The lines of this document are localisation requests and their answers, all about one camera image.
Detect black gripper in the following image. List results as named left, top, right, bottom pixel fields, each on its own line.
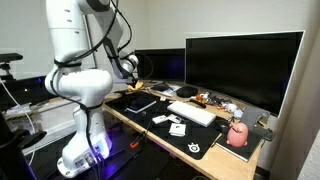
left=127, top=73, right=140, bottom=89

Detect yellow towel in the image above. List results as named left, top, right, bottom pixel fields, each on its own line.
left=126, top=80, right=145, bottom=92

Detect dark book with white edge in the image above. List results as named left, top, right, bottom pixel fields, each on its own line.
left=124, top=95, right=158, bottom=115

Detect small black monitor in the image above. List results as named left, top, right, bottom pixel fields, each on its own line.
left=134, top=47, right=186, bottom=83

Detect small white card box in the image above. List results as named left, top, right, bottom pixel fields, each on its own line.
left=151, top=114, right=168, bottom=125

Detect white printed card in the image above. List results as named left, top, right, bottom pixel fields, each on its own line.
left=166, top=113, right=183, bottom=124

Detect white square box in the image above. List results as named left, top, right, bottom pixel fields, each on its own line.
left=168, top=122, right=187, bottom=138

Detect white keyboard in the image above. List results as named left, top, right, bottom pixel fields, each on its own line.
left=166, top=100, right=217, bottom=128

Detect black remote control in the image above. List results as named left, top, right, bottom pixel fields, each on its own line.
left=189, top=98, right=207, bottom=109

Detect black desk mat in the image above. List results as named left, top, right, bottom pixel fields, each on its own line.
left=104, top=91, right=232, bottom=161

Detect black perforated breadboard base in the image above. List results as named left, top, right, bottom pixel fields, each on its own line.
left=26, top=124, right=174, bottom=180

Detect black computer mouse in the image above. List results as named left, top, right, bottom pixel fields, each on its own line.
left=214, top=119, right=231, bottom=135

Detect small white figurine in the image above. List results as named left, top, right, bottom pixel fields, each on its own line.
left=224, top=102, right=239, bottom=113

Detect large black monitor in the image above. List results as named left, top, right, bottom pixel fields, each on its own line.
left=184, top=30, right=305, bottom=118

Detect pink pig toy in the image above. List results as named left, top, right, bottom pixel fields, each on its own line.
left=225, top=121, right=250, bottom=148

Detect black notebook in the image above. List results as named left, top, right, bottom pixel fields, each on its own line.
left=214, top=129, right=264, bottom=163

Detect black chair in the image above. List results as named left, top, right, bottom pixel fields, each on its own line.
left=0, top=112, right=48, bottom=180

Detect black stand base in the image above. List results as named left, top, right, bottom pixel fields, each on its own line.
left=259, top=127, right=276, bottom=142

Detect black cables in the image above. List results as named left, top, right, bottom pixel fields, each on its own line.
left=146, top=82, right=181, bottom=98

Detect orange handled clamp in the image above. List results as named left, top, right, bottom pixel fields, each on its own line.
left=129, top=131, right=148, bottom=150

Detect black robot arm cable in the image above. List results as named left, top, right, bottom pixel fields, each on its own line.
left=49, top=0, right=154, bottom=180

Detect white cable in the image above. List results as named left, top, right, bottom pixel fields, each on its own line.
left=0, top=79, right=37, bottom=167

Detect black camera on tripod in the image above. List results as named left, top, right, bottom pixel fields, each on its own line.
left=0, top=52, right=24, bottom=82

